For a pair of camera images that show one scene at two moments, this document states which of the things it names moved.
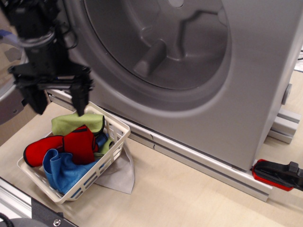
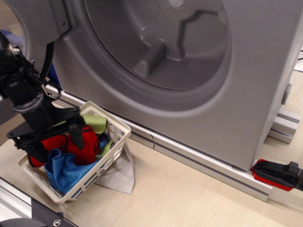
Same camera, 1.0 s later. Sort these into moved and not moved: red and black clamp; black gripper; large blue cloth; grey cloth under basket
Moved: black gripper
Not moved: large blue cloth; red and black clamp; grey cloth under basket
